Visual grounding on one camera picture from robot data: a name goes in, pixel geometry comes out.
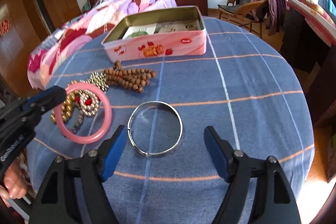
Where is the blue plaid tablecloth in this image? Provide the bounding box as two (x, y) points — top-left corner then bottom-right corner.
(26, 16), (316, 224)

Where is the brown wooden bead bracelet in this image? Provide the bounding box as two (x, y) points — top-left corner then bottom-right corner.
(102, 60), (158, 94)

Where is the floral pillow on desk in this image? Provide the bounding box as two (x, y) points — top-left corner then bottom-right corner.
(299, 0), (335, 27)

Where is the gold pearl necklace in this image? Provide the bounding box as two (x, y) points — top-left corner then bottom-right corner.
(49, 79), (79, 125)

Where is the pink bangle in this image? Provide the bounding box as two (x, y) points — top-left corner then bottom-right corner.
(51, 82), (112, 144)

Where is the clothes draped on chair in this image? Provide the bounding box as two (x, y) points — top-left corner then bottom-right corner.
(235, 0), (289, 37)

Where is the silver bangle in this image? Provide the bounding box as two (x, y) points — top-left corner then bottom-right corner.
(126, 101), (183, 157)

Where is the dark wooden nightstand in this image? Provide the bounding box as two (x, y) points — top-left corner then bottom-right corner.
(175, 0), (208, 16)

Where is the wooden wardrobe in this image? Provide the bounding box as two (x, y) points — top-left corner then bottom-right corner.
(1, 0), (80, 97)

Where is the bed with patchwork quilt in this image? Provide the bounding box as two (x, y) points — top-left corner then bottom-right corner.
(27, 0), (177, 90)

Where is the dark wooden desk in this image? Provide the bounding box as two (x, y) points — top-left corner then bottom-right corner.
(279, 0), (336, 183)

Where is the person's left hand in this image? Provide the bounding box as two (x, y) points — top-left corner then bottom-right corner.
(1, 160), (28, 206)

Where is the wicker chair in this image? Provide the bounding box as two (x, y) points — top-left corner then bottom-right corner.
(218, 0), (268, 39)

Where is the pink tin box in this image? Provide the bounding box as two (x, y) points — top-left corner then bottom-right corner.
(101, 6), (207, 62)

